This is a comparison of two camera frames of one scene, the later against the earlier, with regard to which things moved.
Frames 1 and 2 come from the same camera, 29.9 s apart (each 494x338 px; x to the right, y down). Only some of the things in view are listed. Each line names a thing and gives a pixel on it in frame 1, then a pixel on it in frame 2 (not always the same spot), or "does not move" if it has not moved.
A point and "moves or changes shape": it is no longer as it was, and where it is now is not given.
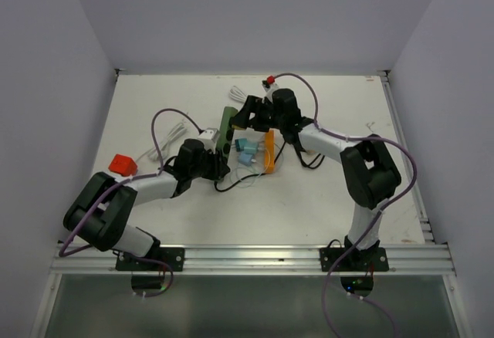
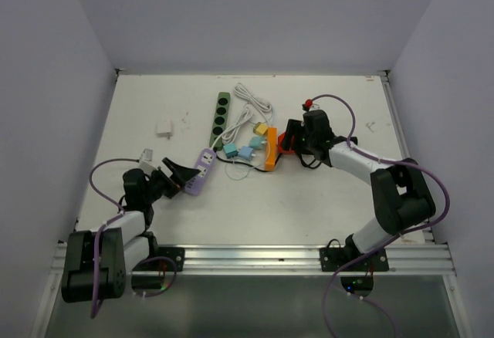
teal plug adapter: [241, 143] to [230, 150]
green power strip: [226, 132] moves or changes shape
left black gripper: [218, 167] to [180, 174]
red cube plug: [124, 166] to [280, 149]
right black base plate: [357, 260] does not move
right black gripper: [252, 106] to [294, 129]
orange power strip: [269, 163] does not move
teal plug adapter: [251, 147] to [255, 142]
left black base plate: [173, 257] does not move
